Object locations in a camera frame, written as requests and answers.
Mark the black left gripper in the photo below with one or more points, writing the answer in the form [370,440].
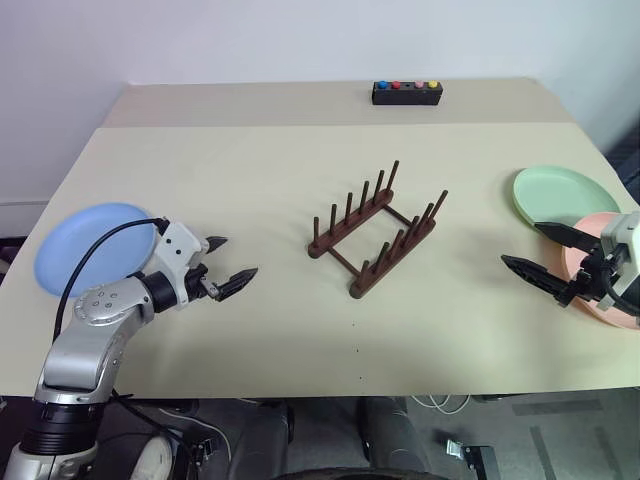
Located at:
[197,281]

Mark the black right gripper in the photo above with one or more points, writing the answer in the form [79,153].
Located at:
[590,280]

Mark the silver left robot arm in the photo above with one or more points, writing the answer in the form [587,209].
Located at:
[85,350]

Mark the brown wooden dish rack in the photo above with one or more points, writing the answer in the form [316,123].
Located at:
[321,248]

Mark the green plate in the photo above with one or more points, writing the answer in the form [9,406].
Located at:
[560,192]

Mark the beige table cover sheet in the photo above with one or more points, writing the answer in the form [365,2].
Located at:
[280,325]

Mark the pink red plate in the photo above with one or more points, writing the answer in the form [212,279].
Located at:
[613,316]

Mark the blue plate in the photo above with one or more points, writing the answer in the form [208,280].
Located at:
[117,255]

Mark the black woven object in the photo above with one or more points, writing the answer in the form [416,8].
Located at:
[627,157]

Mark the white rounded casing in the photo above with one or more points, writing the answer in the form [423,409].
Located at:
[156,457]

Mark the black button box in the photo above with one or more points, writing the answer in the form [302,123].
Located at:
[405,97]

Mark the dark rounded shape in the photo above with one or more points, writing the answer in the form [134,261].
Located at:
[392,432]

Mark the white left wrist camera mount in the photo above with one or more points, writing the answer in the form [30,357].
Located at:
[176,245]

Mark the black metal bracket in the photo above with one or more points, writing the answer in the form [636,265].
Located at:
[472,457]

